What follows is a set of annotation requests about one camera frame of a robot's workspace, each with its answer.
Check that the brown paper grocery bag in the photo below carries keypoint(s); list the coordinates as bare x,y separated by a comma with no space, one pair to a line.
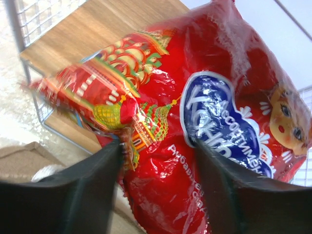
30,162

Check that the red candy bag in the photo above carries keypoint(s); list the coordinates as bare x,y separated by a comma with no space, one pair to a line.
206,75

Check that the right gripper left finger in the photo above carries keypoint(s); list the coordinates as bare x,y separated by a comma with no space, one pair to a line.
77,200

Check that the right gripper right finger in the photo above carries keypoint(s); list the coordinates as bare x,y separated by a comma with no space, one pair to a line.
240,201

